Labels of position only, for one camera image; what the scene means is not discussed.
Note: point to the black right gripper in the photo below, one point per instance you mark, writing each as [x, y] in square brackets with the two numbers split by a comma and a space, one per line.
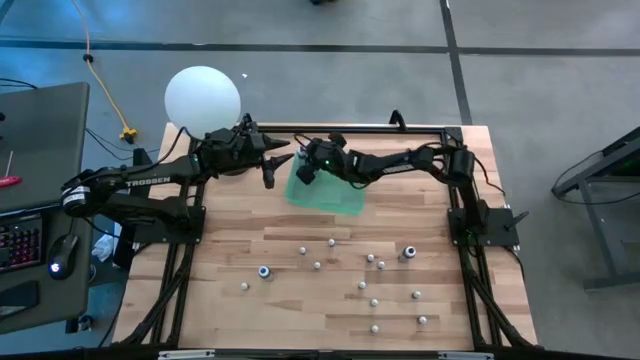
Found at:
[332, 160]

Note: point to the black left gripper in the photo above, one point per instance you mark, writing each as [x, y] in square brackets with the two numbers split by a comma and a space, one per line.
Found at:
[232, 150]

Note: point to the large dark food coloring bottle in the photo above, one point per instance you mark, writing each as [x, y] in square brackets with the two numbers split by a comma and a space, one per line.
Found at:
[301, 149]
[409, 251]

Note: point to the large blue food coloring bottle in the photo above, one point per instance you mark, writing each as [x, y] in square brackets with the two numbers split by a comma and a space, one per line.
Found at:
[264, 271]

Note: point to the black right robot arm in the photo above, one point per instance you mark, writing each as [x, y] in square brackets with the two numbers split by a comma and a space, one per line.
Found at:
[395, 162]

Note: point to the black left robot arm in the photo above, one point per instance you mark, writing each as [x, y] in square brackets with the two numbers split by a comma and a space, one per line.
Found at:
[150, 180]

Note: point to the green translucent plastic tray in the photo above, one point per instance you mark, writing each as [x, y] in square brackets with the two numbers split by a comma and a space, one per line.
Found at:
[330, 197]

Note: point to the black hook clamp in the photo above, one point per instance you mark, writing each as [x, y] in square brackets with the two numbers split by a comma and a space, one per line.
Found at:
[397, 119]
[245, 120]

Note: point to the white sphere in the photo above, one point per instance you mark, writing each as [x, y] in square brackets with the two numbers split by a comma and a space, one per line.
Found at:
[202, 100]

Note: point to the white crumpled paper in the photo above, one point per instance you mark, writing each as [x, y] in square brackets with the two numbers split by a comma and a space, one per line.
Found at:
[102, 247]

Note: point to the dark grey desk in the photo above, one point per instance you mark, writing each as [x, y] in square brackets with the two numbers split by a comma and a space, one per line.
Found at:
[45, 130]

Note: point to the black computer mouse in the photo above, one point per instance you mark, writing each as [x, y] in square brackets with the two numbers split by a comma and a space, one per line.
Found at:
[62, 252]

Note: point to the black desk caster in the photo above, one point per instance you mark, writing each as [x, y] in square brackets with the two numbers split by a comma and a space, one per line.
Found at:
[82, 322]

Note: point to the backlit black keyboard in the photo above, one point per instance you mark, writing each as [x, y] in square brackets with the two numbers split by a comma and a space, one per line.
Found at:
[20, 245]

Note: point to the black wrist rest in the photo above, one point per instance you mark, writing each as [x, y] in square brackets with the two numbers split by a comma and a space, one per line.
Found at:
[17, 299]

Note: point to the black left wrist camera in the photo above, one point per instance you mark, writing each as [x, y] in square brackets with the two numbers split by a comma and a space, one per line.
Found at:
[269, 179]

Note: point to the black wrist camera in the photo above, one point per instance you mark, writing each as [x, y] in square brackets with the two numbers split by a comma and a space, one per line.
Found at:
[269, 179]
[305, 175]

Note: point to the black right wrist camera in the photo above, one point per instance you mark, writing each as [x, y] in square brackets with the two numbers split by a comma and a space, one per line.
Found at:
[305, 175]

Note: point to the black aluminium table frame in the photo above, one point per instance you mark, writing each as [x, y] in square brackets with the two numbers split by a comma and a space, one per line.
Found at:
[350, 129]

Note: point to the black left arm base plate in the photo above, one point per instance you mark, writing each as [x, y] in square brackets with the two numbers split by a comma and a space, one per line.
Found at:
[197, 230]

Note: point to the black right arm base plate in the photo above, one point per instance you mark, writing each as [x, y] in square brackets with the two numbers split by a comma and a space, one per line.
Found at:
[500, 230]

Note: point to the silver metal bracket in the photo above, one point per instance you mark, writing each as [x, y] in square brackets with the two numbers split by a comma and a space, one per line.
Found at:
[465, 356]
[187, 355]

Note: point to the black metal cart frame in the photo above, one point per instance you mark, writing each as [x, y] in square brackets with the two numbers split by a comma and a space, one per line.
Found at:
[610, 281]

